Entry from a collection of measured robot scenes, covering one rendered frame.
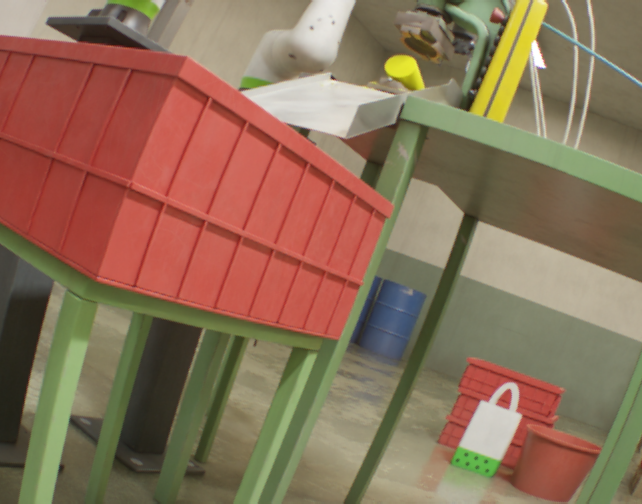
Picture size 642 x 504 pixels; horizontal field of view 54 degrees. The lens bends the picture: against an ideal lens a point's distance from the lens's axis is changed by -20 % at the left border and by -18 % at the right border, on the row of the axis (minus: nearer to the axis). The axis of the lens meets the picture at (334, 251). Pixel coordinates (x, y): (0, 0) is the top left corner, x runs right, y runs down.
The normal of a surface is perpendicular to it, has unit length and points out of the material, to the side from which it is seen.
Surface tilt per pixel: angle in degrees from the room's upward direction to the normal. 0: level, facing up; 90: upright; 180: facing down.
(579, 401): 90
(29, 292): 90
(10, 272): 90
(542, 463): 99
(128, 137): 90
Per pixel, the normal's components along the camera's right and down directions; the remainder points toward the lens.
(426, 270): -0.40, -0.18
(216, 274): 0.86, 0.32
